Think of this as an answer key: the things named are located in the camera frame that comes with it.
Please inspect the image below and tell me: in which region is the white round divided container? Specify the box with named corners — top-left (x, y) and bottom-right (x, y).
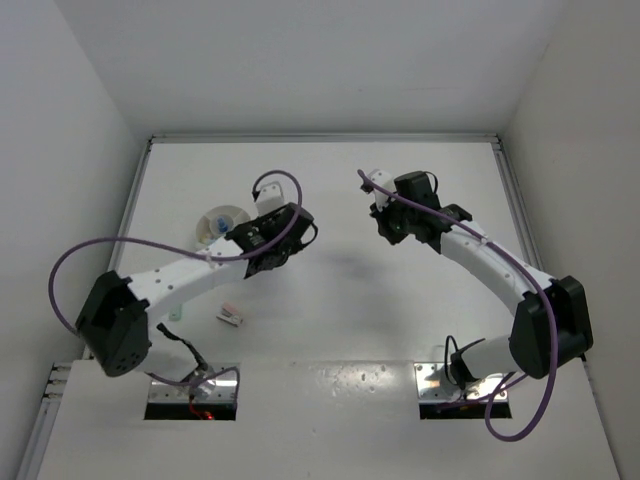
top-left (195, 205), bottom-right (251, 250)

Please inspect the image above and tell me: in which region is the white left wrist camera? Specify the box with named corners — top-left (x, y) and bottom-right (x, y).
top-left (252, 181), bottom-right (285, 216)

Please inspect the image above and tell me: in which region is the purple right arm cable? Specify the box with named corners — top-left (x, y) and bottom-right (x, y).
top-left (357, 168), bottom-right (560, 442)

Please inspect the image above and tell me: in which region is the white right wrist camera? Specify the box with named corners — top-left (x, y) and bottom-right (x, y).
top-left (361, 169), bottom-right (396, 212)

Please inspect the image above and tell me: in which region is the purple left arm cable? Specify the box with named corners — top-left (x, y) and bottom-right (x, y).
top-left (48, 170), bottom-right (306, 401)

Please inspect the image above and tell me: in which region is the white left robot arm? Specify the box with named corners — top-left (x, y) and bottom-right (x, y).
top-left (76, 203), bottom-right (318, 383)

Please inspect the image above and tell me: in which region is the small green highlighter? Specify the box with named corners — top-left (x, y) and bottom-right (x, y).
top-left (168, 304), bottom-right (183, 322)

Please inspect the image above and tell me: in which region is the metal base plate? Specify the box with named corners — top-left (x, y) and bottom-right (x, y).
top-left (147, 363), bottom-right (240, 405)
top-left (413, 362), bottom-right (505, 405)

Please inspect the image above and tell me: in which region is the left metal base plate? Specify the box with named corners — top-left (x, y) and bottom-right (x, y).
top-left (147, 363), bottom-right (240, 405)

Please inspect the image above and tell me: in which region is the clear blue spray bottle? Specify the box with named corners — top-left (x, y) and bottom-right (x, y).
top-left (212, 215), bottom-right (234, 234)

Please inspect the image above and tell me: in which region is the pink white stapler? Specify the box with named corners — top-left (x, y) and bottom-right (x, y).
top-left (216, 303), bottom-right (244, 328)

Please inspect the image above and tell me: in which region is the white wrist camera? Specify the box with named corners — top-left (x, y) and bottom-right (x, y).
top-left (252, 181), bottom-right (285, 216)
top-left (361, 169), bottom-right (396, 212)

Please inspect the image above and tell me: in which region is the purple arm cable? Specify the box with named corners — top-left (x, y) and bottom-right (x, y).
top-left (48, 170), bottom-right (306, 401)
top-left (357, 168), bottom-right (560, 442)

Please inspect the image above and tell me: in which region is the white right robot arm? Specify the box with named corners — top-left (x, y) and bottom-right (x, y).
top-left (362, 169), bottom-right (594, 389)

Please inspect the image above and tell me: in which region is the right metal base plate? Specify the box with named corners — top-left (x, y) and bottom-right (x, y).
top-left (413, 362), bottom-right (505, 405)

